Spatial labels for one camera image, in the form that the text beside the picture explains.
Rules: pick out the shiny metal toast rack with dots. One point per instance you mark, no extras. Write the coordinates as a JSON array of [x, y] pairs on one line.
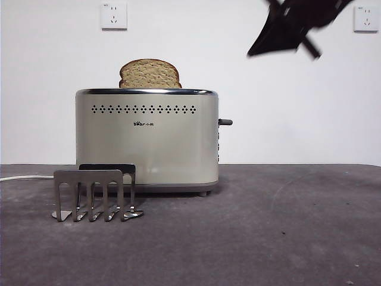
[[86, 177]]

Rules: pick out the cream two-slot toaster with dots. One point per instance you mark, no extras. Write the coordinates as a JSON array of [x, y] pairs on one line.
[[143, 149]]

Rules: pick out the grey toaster lever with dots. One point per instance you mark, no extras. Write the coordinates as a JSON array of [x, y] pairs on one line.
[[226, 122]]

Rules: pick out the white wall socket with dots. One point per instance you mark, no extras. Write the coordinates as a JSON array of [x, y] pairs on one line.
[[367, 22], [113, 16]]

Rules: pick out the brown bread slice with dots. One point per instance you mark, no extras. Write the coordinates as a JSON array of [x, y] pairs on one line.
[[150, 74]]

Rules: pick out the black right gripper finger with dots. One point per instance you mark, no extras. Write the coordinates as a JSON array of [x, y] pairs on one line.
[[272, 31], [287, 43]]

